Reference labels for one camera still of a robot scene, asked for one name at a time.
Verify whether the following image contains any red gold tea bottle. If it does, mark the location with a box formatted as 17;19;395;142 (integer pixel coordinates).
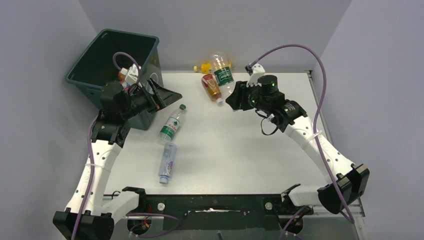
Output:
201;74;224;106

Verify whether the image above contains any yellow juice bottle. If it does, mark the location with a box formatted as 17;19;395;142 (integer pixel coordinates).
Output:
193;61;233;75

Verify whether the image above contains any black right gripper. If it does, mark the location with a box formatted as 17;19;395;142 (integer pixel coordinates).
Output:
226;79;269;113

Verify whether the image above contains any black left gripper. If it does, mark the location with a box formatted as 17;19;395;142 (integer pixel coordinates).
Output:
120;77;182;120

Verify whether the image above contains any clear bottle green label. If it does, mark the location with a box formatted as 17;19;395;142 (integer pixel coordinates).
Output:
209;52;235;100

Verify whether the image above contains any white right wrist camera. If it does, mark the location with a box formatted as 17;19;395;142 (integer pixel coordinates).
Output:
245;63;266;87

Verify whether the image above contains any aluminium frame rail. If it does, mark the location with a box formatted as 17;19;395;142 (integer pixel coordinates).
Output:
59;195;365;240

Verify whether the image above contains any orange drink bottle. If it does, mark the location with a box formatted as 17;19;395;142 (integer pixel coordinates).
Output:
118;67;129;84

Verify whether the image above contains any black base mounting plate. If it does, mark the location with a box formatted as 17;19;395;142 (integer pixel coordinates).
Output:
114;183;314;232

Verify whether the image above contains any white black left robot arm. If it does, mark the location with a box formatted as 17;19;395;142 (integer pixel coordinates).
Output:
52;79;182;240

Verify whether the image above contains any purple label Ganten bottle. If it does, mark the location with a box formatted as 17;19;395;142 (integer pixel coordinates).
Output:
158;142;177;185

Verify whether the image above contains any dark green plastic bin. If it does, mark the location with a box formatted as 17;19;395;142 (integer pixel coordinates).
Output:
65;28;163;131

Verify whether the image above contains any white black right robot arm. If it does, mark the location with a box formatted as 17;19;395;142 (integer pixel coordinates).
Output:
226;75;370;214

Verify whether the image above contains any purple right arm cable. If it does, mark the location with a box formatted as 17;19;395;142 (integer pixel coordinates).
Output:
245;43;355;240

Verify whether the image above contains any green cap water bottle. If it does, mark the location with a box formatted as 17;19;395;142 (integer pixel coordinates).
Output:
158;104;187;143

